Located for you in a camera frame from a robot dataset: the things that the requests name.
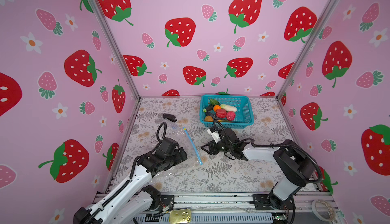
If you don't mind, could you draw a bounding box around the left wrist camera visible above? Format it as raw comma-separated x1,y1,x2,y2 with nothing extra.
156,137,179,158

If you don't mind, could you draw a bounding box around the orange toy fruit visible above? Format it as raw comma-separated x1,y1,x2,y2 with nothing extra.
213,105,221,112

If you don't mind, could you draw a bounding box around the dark eggplant toy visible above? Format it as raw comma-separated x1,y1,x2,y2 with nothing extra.
203,104,214,113

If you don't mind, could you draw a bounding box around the gold tin can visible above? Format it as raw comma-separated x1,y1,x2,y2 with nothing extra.
169,209,192,224

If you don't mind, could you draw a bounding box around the clear zip top bag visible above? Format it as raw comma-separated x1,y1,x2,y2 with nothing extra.
147,122,205,184

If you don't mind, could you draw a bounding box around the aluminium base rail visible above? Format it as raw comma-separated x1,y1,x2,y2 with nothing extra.
126,192,346,224

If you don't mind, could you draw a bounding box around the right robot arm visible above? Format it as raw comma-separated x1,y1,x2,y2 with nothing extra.
201,138,323,209

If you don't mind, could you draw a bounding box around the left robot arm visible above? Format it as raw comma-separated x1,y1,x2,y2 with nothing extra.
73,146,187,224

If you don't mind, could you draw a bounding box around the clear tape roll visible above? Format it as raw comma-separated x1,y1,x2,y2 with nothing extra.
311,200,336,223

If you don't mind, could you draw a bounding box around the magenta toy fruit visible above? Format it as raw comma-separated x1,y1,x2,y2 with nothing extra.
225,111,236,121

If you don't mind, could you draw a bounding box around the teal plastic basket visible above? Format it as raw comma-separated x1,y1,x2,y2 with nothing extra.
199,95,255,129

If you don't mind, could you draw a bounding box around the green leafy vegetable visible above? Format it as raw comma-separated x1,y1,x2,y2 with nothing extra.
209,99,220,106

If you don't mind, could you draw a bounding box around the black stapler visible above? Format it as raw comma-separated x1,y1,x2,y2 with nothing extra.
162,113,177,122

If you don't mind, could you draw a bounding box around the red toy pepper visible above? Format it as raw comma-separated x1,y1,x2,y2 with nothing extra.
215,109,227,118

